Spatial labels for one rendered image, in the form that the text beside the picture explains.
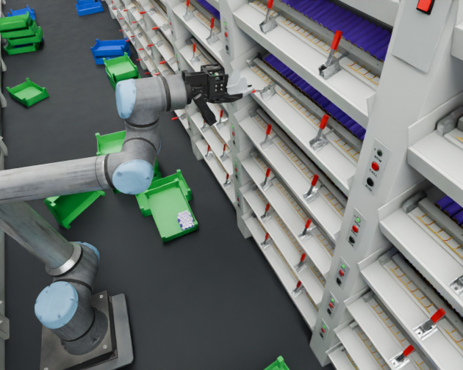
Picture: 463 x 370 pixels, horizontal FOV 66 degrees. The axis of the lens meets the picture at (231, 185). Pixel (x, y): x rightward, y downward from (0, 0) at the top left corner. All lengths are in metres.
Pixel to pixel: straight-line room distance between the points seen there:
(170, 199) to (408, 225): 1.47
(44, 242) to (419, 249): 1.17
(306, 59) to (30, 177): 0.72
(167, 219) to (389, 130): 1.50
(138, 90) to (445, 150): 0.66
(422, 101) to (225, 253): 1.41
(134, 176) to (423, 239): 0.63
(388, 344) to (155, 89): 0.89
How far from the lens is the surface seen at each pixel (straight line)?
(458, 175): 0.63
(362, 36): 0.87
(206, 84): 0.98
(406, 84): 0.63
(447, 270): 0.76
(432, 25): 0.58
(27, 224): 1.37
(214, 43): 1.44
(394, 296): 0.94
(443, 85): 0.62
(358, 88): 0.77
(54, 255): 1.47
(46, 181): 0.97
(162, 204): 2.03
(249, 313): 1.69
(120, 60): 3.31
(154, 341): 1.71
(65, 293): 1.46
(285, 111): 1.04
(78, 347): 1.60
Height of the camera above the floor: 1.55
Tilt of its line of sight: 46 degrees down
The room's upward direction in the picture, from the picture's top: 5 degrees counter-clockwise
